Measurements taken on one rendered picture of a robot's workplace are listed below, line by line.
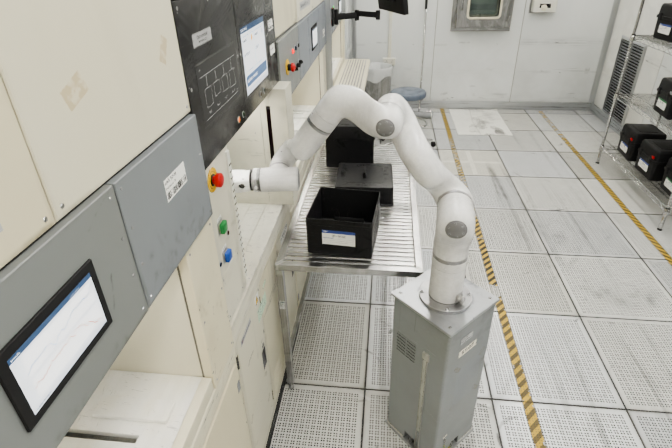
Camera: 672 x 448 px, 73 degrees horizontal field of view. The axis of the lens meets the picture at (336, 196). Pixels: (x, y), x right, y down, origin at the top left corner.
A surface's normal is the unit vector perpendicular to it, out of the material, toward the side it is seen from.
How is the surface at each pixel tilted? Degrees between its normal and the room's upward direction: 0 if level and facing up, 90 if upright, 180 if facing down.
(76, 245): 90
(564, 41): 90
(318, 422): 0
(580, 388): 0
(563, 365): 0
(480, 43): 90
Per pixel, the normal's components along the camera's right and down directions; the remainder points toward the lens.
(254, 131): -0.11, 0.48
